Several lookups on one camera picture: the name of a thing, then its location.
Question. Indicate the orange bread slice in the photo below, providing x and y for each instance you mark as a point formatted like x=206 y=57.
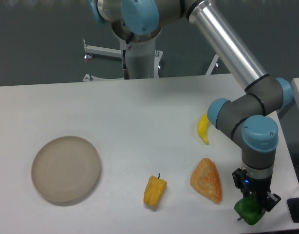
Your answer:
x=205 y=180

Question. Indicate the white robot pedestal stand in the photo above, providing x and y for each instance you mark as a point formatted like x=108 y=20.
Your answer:
x=142 y=55

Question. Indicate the green bell pepper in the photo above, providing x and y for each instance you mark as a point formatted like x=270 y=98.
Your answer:
x=249 y=209

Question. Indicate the yellow bell pepper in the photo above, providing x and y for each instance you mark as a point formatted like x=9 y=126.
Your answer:
x=154 y=190

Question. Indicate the black device at edge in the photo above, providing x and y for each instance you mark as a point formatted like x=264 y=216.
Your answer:
x=293 y=205

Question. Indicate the yellow banana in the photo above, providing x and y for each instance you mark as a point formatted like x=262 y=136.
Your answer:
x=202 y=128

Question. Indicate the beige round plate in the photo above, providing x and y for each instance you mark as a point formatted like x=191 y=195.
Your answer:
x=66 y=170

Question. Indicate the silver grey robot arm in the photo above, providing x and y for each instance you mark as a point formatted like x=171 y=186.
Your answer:
x=246 y=120

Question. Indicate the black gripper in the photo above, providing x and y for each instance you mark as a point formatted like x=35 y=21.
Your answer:
x=256 y=181

